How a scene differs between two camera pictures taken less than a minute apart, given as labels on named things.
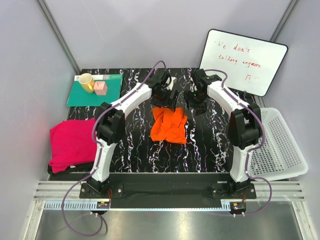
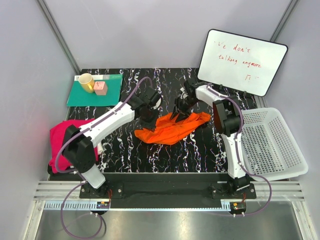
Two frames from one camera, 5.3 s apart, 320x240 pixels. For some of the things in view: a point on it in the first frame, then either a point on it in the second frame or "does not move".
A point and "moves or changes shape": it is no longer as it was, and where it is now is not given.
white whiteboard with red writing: (252, 65) does not move
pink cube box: (100, 88) does not move
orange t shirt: (168, 125) moves or changes shape
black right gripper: (200, 108) → (182, 116)
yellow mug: (87, 82) does not move
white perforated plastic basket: (280, 156) does not move
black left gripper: (170, 103) → (151, 126)
